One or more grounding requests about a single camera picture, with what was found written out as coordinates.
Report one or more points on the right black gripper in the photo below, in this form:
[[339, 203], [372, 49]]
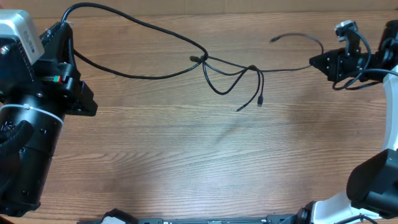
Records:
[[334, 71]]

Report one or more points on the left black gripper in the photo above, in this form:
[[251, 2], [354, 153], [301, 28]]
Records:
[[61, 84]]

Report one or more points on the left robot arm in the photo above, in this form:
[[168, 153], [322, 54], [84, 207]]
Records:
[[35, 99]]

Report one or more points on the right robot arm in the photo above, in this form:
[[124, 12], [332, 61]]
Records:
[[371, 189]]

